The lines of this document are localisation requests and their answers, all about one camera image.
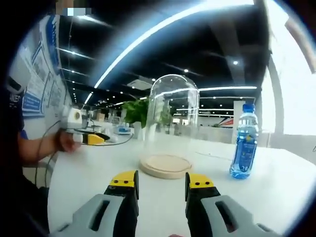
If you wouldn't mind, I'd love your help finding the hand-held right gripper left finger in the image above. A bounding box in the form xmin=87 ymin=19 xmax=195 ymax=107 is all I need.
xmin=50 ymin=169 xmax=140 ymax=237

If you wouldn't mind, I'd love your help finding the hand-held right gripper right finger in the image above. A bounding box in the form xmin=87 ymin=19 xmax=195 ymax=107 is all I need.
xmin=185 ymin=172 xmax=282 ymax=237

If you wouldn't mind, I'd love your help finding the round wooden cover base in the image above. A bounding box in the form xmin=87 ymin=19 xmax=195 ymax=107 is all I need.
xmin=139 ymin=154 xmax=193 ymax=180

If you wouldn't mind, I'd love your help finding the blue Mizone drink bottle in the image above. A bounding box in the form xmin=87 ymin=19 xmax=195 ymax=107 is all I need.
xmin=229 ymin=103 xmax=259 ymax=180

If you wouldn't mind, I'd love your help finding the clear glass dome cover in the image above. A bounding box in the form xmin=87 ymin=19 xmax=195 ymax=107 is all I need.
xmin=144 ymin=74 xmax=200 ymax=171

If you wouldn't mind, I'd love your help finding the person's left hand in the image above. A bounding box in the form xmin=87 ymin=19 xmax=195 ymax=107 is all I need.
xmin=54 ymin=129 xmax=82 ymax=153

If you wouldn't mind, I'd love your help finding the white plant pot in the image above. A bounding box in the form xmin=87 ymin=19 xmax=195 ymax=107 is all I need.
xmin=133 ymin=120 xmax=146 ymax=141

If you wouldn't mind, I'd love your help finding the green leafy plant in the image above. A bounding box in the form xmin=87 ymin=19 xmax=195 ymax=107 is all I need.
xmin=122 ymin=97 xmax=173 ymax=129

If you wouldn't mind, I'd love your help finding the ceiling air vent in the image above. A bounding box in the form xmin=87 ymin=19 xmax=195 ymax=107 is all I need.
xmin=127 ymin=79 xmax=154 ymax=90

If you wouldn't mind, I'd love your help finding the white worn device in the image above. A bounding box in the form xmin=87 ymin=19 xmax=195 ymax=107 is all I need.
xmin=6 ymin=57 xmax=32 ymax=93

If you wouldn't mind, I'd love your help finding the person's dark shirt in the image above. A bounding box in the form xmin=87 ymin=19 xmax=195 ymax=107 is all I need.
xmin=0 ymin=83 xmax=50 ymax=235

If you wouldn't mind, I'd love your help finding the red and blue banner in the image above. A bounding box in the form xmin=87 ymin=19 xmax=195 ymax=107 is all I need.
xmin=216 ymin=117 xmax=234 ymax=128

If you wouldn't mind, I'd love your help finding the curved ceiling light strip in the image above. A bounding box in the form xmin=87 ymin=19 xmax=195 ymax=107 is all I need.
xmin=93 ymin=0 xmax=256 ymax=89

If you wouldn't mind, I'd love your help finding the thin black table cable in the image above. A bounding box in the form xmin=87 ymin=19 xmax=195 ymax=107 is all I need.
xmin=98 ymin=133 xmax=136 ymax=147

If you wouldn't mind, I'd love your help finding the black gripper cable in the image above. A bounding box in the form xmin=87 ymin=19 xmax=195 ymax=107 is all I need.
xmin=34 ymin=120 xmax=62 ymax=190

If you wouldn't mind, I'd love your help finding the blue and white wall poster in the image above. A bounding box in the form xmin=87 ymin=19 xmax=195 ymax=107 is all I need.
xmin=21 ymin=14 xmax=71 ymax=119

